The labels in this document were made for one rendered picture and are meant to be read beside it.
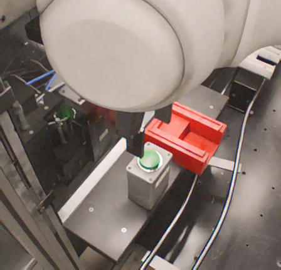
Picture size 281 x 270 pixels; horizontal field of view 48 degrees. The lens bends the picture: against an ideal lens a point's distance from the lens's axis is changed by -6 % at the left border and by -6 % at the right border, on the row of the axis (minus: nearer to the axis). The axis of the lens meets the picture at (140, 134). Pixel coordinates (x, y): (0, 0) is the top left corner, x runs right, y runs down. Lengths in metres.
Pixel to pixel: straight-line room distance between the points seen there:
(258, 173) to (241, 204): 0.13
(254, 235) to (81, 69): 0.87
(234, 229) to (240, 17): 0.84
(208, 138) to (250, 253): 0.35
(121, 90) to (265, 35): 0.09
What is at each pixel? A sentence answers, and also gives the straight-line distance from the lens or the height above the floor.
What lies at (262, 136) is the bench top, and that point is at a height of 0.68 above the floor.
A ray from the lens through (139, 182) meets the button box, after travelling 0.63.
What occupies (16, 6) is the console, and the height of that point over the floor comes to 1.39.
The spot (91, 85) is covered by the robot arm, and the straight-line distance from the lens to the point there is 0.16.
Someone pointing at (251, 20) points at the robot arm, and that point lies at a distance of 0.18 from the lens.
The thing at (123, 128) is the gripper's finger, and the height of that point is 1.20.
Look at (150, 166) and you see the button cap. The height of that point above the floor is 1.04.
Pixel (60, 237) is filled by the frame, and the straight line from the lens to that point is 0.74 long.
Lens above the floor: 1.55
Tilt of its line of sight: 51 degrees down
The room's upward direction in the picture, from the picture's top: straight up
